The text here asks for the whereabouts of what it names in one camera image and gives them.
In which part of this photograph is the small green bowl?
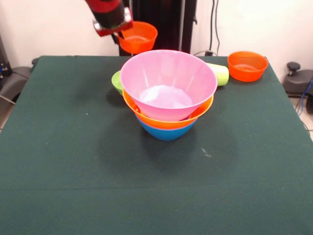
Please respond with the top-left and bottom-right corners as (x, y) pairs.
(111, 70), (124, 95)

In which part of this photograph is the red-orange bowl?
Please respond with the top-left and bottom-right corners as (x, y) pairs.
(227, 50), (269, 83)
(118, 21), (158, 55)

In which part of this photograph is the black wall cable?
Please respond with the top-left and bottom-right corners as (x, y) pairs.
(193, 0), (221, 56)

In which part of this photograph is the lime yellow cup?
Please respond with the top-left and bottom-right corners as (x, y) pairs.
(206, 63), (230, 87)

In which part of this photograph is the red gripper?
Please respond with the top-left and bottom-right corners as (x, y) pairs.
(92, 7), (134, 46)

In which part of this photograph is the blue cable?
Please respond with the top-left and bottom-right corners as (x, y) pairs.
(295, 77), (313, 116)

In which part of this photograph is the dark green tablecloth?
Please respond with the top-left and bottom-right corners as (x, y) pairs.
(0, 55), (313, 235)

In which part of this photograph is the black equipment rack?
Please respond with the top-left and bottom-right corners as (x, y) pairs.
(0, 34), (12, 90)

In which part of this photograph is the large orange bowl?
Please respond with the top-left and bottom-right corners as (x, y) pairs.
(122, 89), (215, 130)

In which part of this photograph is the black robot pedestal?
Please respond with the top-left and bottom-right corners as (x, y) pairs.
(118, 0), (198, 56)

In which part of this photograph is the large pink bowl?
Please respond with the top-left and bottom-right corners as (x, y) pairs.
(120, 49), (218, 122)

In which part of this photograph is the medium blue bowl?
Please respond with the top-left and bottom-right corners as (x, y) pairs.
(135, 114), (198, 141)

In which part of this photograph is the grey pedestal foot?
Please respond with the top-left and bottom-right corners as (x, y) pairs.
(283, 62), (313, 98)
(0, 66), (34, 103)

